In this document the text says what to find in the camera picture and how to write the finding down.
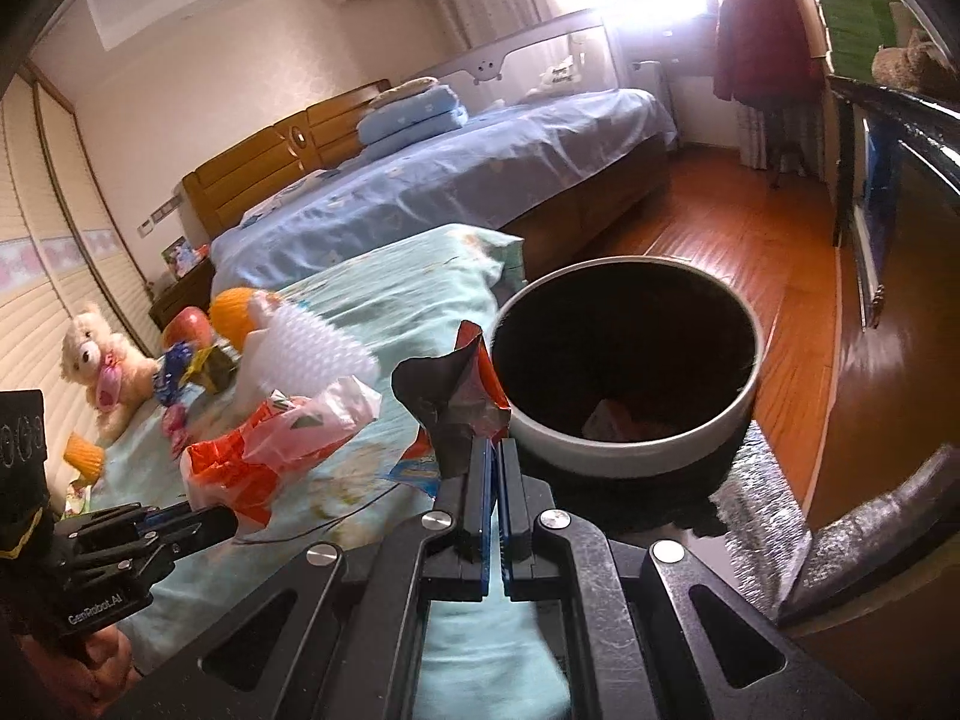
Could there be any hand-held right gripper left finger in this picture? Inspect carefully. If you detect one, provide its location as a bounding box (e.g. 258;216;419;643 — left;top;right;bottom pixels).
97;439;497;720

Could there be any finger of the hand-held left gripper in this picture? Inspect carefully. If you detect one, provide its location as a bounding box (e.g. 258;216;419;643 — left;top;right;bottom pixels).
90;508;242;578
56;502;192;541

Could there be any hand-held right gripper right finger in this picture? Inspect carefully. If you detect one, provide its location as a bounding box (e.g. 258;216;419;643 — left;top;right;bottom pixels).
498;441;871;720

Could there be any silver blue printed wrapper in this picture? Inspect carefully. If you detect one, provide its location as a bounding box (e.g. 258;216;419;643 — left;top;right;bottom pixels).
385;435;445;497

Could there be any red and black snack wrapper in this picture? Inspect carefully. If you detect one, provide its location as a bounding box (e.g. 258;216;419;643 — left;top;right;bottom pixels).
391;320;513;478

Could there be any orange and white plastic bag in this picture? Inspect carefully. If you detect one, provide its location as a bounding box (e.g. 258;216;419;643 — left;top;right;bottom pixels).
180;375;383;527

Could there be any blue tissue packet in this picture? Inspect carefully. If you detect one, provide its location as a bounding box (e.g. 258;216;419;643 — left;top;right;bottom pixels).
153;340;197;407

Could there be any round white trash bin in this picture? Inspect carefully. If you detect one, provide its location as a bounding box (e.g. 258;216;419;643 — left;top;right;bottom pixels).
491;256;765;497

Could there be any person's left hand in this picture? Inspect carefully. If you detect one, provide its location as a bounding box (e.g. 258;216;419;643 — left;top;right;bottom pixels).
19;626;145;702

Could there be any pink small wrapper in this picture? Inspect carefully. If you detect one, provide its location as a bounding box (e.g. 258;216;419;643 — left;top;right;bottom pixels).
163;400;190;460

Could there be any yellow and dark candy wrapper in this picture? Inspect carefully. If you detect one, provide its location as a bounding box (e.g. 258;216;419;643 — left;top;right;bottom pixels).
187;343;242;395

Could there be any cream teddy bear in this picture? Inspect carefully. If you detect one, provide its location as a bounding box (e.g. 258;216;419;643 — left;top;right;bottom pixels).
60;303;163;445

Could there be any red and yellow apple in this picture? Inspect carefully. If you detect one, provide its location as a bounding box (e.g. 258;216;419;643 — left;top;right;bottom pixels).
161;306;216;355

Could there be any white foam fruit net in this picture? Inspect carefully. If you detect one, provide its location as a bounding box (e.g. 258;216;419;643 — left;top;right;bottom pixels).
236;298;380;400

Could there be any orange fruit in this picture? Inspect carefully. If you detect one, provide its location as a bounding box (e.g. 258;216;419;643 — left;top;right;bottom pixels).
208;286;284;350

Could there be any teal floral blanket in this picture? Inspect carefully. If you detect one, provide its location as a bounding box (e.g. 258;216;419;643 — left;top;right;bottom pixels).
64;223;575;720

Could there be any dark wooden nightstand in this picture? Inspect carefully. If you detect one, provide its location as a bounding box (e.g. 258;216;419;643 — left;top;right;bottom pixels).
148;262;218;331

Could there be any framed photo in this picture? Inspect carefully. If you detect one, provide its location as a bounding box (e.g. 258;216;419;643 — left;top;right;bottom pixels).
161;236;197;275

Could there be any silver foil mat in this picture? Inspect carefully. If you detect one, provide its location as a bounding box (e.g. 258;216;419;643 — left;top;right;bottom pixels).
709;420;960;620

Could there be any bed with blue sheet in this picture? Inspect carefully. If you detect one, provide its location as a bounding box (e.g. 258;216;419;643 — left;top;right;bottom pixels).
210;86;680;293

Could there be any blue pillow stack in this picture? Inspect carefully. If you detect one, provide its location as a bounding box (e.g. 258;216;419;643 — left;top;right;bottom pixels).
356;76;470;147

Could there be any wooden headboard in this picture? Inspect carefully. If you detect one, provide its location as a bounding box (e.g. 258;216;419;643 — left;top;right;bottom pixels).
182;79;392;241

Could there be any black television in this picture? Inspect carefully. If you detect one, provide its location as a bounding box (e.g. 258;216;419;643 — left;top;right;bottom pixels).
827;76;960;331

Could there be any hanging red coat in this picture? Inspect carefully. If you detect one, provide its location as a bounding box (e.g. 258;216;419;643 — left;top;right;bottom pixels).
712;0;826;106

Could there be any stack of green boxes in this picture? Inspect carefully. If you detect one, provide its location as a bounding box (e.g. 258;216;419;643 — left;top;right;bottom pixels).
814;0;901;76

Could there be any brown plush toy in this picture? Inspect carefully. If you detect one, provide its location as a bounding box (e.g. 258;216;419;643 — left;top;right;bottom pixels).
870;30;960;95

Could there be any thin black cable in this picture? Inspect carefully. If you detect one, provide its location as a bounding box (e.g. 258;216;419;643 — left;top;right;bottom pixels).
232;481;402;545

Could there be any grey bed guard rail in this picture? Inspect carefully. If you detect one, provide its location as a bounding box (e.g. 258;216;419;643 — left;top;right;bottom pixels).
409;7;625;117

